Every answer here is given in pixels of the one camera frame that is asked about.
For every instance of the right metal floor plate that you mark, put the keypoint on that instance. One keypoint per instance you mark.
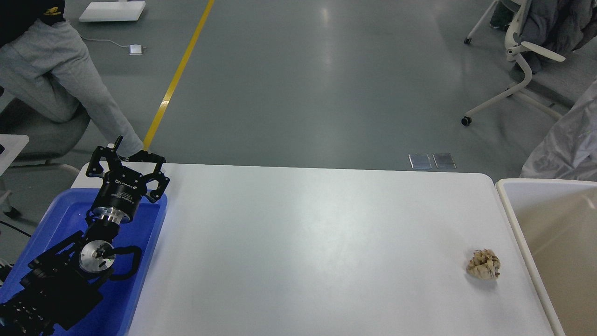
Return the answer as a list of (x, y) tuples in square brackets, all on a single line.
[(444, 161)]

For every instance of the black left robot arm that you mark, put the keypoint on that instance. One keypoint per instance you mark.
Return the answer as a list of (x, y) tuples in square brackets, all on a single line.
[(84, 267)]

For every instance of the person in grey trousers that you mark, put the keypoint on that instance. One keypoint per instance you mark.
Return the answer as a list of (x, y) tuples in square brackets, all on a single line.
[(46, 64)]

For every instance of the beige plastic bin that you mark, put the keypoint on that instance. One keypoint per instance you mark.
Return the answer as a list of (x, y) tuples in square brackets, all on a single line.
[(555, 225)]

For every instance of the left metal floor plate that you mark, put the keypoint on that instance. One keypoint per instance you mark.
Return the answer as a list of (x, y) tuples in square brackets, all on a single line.
[(420, 161)]

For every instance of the white power adapter with cable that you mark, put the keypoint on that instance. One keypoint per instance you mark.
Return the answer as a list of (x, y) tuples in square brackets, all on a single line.
[(133, 49)]

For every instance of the metal floor plate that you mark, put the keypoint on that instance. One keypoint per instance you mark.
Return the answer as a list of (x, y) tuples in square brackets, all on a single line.
[(444, 161), (420, 161)]

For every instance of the person in white coverall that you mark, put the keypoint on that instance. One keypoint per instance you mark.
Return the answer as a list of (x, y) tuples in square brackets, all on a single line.
[(569, 150)]

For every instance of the blue plastic bin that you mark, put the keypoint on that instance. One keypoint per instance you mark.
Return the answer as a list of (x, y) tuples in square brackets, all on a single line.
[(65, 284)]

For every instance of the grey office chair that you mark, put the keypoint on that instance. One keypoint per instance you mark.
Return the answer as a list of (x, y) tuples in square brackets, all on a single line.
[(47, 140)]

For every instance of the white flat board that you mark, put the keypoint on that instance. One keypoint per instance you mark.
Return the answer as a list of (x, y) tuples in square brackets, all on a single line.
[(109, 11)]

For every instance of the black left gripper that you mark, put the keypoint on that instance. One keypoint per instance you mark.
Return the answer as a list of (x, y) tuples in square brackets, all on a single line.
[(122, 189)]

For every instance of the crumpled brown paper ball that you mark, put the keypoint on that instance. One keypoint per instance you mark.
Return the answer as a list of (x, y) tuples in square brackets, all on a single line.
[(484, 265)]

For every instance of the white office chair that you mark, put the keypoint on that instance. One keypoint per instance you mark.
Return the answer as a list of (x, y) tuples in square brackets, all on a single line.
[(543, 39)]

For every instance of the white side table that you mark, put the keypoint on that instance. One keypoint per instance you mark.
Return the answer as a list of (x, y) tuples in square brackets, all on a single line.
[(13, 145)]

